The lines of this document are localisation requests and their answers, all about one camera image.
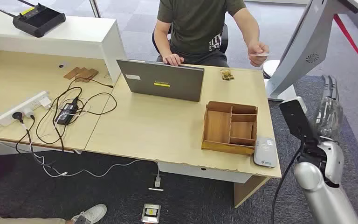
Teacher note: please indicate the person's left hand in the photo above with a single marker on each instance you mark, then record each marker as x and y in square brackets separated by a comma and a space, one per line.
[257, 49]

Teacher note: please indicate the person's right hand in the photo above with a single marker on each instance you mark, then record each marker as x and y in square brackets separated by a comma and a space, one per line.
[173, 59]

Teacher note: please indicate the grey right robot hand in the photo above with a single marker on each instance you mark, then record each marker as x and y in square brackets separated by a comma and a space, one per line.
[330, 117]

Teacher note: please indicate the white ID card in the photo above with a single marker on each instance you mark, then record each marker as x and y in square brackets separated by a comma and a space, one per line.
[259, 55]

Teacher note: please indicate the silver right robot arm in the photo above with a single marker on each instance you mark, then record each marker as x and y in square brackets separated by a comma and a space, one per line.
[321, 198]

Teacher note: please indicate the person's left forearm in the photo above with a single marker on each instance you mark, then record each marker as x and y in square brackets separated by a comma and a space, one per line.
[247, 26]

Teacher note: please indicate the person's right forearm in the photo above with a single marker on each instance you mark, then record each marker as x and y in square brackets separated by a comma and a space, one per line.
[162, 44]

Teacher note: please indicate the patterned room key card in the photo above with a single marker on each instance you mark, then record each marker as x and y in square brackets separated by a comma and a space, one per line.
[227, 75]

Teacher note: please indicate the person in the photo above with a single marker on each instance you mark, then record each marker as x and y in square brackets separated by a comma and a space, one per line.
[194, 24]

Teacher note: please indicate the person's foot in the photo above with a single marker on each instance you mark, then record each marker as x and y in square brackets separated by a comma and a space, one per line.
[92, 213]

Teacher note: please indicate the person's leg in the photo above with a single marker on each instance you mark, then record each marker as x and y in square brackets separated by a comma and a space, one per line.
[21, 220]

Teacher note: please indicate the clear plastic film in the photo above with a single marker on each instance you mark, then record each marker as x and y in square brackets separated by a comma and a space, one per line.
[332, 120]

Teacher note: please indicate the round white stand base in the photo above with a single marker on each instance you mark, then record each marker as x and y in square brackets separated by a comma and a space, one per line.
[270, 68]

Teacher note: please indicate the grey laptop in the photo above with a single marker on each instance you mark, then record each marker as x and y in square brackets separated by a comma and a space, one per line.
[160, 80]

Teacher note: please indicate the silver kiosk stand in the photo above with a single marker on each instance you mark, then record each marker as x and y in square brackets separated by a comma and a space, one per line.
[305, 46]

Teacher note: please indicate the red floor tape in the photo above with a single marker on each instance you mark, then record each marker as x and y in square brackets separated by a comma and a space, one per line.
[352, 40]

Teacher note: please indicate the wooden organiser box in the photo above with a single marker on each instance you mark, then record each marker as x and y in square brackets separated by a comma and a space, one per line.
[217, 126]

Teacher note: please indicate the flat wooden piece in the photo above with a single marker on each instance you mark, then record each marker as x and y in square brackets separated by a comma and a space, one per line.
[71, 73]
[88, 75]

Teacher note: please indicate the white desk riser shelf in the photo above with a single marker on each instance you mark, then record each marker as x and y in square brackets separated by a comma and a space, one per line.
[74, 37]

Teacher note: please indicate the round desk grommet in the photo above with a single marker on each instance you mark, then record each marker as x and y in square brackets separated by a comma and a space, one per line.
[62, 65]

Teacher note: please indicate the wooden desk leg panel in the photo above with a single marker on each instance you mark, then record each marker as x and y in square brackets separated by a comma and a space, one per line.
[247, 191]

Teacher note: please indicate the white desk modesty panel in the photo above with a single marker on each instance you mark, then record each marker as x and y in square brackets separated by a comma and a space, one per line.
[3, 150]
[203, 173]

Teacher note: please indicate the black power adapter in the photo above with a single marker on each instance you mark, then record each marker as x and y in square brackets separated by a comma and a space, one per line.
[66, 112]

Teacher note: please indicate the open brass floor socket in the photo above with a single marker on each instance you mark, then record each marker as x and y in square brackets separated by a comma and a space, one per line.
[155, 189]

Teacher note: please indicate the white charger plug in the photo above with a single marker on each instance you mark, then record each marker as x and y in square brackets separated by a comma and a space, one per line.
[45, 102]

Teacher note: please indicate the black remote controller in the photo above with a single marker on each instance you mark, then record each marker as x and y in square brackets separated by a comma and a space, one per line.
[38, 20]

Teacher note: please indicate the grey round plug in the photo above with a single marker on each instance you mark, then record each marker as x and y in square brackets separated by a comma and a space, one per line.
[29, 113]

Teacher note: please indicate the closed silver floor socket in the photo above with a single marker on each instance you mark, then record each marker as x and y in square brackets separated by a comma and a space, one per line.
[151, 213]

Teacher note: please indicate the white power strip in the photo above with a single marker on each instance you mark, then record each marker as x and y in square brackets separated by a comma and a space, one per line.
[21, 108]

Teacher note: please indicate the black mains plug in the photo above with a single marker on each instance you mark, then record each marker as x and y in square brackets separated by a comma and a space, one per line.
[17, 117]

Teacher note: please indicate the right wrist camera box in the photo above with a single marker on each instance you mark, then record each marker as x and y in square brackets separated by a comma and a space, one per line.
[294, 120]

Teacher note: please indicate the metal door frame post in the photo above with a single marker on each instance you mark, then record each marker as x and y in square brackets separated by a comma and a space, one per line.
[95, 7]

